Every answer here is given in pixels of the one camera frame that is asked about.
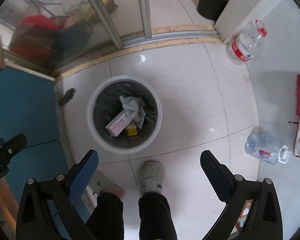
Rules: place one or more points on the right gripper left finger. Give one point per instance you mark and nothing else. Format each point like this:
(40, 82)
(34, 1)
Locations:
(35, 220)

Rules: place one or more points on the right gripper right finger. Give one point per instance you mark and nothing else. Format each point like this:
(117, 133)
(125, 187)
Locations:
(252, 209)

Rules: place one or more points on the white round trash bin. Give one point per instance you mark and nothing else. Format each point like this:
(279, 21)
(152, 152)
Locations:
(104, 105)

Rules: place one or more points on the blue cabinet front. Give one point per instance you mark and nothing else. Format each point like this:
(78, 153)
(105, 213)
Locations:
(27, 105)

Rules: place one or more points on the black trouser left leg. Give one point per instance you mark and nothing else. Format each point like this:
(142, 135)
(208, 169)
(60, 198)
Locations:
(106, 221)

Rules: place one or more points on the black trouser leg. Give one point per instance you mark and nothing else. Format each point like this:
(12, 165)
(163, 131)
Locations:
(106, 221)
(155, 217)

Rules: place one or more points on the clear bottle lying down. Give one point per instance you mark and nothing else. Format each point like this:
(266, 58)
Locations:
(267, 148)

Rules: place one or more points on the grey left slipper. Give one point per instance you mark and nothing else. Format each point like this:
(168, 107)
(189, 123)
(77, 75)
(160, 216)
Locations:
(101, 184)

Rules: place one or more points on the grey slipper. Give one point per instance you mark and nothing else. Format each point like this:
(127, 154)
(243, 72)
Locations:
(101, 184)
(152, 177)

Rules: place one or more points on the dark debris on floor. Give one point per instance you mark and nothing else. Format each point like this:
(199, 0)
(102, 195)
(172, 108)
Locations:
(64, 99)

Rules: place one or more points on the black trouser right leg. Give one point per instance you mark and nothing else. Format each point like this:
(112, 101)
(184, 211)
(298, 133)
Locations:
(155, 217)

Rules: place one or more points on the grey right slipper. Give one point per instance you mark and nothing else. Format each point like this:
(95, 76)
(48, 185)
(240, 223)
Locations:
(152, 177)

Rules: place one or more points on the pink white box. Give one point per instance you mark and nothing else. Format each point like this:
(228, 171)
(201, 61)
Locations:
(118, 124)

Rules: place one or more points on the yellow small box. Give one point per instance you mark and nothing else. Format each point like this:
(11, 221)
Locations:
(132, 129)

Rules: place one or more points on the crumpled white tissue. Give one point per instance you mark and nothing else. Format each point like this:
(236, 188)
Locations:
(133, 108)

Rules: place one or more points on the clear bottle red label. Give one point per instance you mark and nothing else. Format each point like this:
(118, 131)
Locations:
(248, 43)

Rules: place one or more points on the sliding glass door frame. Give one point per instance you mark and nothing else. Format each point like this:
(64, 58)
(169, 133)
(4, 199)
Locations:
(53, 37)

